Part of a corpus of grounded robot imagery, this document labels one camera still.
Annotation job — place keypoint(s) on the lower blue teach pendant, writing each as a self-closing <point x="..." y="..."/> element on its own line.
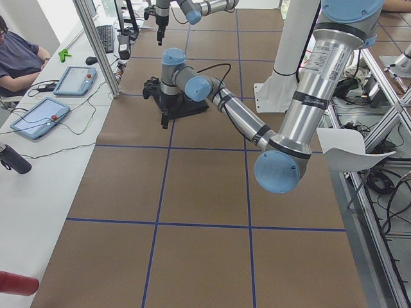
<point x="40" y="119"/>

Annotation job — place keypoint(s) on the black computer mouse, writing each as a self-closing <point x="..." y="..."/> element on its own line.
<point x="91" y="60"/>

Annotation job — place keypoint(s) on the blue teach pendant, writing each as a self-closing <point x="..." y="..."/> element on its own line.
<point x="75" y="81"/>
<point x="40" y="119"/>

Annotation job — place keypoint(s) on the black power adapter box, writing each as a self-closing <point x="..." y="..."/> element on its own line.
<point x="124" y="48"/>

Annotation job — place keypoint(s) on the aluminium frame post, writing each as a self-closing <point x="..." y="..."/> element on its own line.
<point x="95" y="42"/>

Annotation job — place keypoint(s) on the red cylinder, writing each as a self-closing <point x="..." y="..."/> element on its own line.
<point x="15" y="284"/>

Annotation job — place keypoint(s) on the black t-shirt with logo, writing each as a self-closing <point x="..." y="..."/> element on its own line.
<point x="185" y="106"/>

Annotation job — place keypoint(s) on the upper blue teach pendant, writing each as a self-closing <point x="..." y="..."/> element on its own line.
<point x="75" y="81"/>

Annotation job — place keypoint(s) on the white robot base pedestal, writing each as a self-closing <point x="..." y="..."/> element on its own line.
<point x="275" y="95"/>

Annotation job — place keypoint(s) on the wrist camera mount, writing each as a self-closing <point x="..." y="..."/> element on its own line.
<point x="151" y="88"/>
<point x="149" y="11"/>

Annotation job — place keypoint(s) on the green plastic clip tool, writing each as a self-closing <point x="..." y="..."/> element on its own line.
<point x="63" y="54"/>

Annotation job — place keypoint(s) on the black water bottle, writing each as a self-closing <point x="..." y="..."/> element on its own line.
<point x="10" y="159"/>

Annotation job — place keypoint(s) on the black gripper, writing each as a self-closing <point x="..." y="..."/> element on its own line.
<point x="160" y="20"/>
<point x="166" y="102"/>

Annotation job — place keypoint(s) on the black keyboard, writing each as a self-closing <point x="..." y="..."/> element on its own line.
<point x="106" y="35"/>

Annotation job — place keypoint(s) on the seated person in blue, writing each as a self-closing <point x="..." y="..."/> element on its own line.
<point x="21" y="62"/>

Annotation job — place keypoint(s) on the brown paper table mat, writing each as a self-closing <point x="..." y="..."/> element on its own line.
<point x="175" y="218"/>

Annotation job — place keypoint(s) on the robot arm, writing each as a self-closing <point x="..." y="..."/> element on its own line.
<point x="342" y="27"/>
<point x="192" y="11"/>

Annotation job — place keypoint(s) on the white curved paper sheet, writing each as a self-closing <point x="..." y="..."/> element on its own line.
<point x="344" y="150"/>

